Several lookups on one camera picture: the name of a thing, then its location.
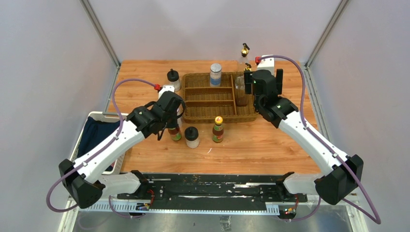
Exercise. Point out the clear oil bottle gold spout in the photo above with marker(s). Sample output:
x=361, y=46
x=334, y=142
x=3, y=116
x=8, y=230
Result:
x=243, y=61

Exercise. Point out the aluminium frame post right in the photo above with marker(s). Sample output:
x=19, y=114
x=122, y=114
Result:
x=327, y=31

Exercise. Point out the wicker divided tray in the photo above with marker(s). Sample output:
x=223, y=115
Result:
x=204, y=103

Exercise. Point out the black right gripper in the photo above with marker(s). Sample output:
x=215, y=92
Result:
x=248, y=81

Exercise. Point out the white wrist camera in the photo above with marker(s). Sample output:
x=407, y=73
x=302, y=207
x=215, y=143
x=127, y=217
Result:
x=265, y=62
x=163, y=89

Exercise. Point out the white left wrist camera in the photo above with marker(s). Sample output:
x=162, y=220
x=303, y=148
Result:
x=163, y=89

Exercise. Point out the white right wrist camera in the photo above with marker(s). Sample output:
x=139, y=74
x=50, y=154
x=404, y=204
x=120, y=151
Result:
x=265, y=62

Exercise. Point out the oil bottle with brown residue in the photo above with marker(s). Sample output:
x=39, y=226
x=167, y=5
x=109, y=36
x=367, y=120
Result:
x=239, y=84

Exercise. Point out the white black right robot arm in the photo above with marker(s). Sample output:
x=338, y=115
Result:
x=339, y=172

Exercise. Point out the navy blue cloth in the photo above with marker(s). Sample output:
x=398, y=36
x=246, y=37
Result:
x=94, y=132

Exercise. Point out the white laundry basket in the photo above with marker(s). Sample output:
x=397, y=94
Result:
x=116, y=166

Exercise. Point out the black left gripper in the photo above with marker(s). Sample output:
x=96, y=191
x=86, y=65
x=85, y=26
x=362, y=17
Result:
x=174, y=122

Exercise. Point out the sauce bottle yellow cap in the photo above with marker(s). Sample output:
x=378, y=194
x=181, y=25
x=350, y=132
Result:
x=218, y=130
x=175, y=133

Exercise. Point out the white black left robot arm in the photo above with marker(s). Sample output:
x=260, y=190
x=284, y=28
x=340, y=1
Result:
x=84, y=179

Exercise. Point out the silver-lid shaker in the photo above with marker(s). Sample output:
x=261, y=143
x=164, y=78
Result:
x=215, y=75

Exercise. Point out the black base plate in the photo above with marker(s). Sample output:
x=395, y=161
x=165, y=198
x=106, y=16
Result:
x=214, y=192

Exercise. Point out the black-lid spice jar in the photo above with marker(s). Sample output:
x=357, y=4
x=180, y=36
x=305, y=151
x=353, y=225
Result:
x=174, y=80
x=192, y=137

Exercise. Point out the aluminium frame post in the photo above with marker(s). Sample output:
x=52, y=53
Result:
x=100, y=31
x=327, y=31

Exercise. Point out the black-lid spice jar rear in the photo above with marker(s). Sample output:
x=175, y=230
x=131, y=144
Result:
x=174, y=80

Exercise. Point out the aluminium frame post left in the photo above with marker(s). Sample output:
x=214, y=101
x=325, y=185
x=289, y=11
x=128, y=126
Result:
x=100, y=31

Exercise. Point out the black-lid spice jar front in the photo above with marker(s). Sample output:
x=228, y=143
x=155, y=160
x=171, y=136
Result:
x=192, y=137

